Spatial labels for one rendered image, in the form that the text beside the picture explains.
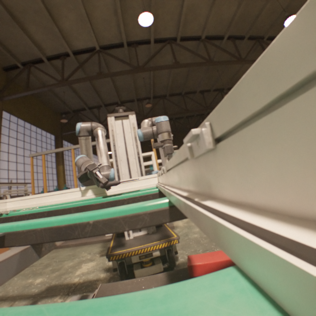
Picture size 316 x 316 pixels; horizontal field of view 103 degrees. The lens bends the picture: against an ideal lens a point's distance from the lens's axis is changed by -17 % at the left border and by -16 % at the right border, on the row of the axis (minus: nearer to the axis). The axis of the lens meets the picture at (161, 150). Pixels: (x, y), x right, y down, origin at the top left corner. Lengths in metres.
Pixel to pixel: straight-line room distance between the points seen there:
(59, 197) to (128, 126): 1.19
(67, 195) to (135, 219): 0.80
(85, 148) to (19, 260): 1.22
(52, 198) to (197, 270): 0.88
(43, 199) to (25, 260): 0.80
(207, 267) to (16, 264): 0.45
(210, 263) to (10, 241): 0.48
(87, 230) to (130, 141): 1.61
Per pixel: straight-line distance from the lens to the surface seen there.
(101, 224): 0.28
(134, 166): 1.79
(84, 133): 1.46
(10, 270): 0.33
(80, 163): 0.99
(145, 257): 1.58
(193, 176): 0.16
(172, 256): 1.67
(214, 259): 0.54
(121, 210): 0.27
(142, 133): 1.07
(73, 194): 1.02
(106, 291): 0.60
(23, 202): 1.22
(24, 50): 10.82
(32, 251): 0.36
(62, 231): 0.31
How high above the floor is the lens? 0.90
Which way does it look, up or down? 11 degrees up
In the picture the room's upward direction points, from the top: 11 degrees counter-clockwise
